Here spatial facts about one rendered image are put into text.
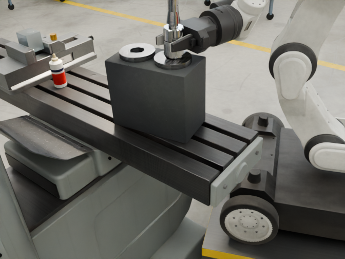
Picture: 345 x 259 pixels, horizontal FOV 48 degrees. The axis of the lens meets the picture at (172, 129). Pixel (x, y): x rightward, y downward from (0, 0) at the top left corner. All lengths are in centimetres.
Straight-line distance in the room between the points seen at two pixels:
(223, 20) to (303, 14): 34
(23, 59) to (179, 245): 96
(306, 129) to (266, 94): 173
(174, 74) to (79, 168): 42
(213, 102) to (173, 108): 206
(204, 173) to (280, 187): 59
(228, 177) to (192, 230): 87
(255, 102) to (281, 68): 178
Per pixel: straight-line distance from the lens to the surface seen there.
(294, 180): 147
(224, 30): 95
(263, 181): 138
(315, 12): 122
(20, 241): 103
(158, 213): 157
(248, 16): 100
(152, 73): 90
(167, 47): 89
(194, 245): 170
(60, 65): 126
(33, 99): 127
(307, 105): 134
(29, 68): 132
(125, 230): 144
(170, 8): 87
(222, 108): 290
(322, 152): 139
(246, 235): 144
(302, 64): 122
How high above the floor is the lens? 153
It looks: 35 degrees down
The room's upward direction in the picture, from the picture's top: 3 degrees counter-clockwise
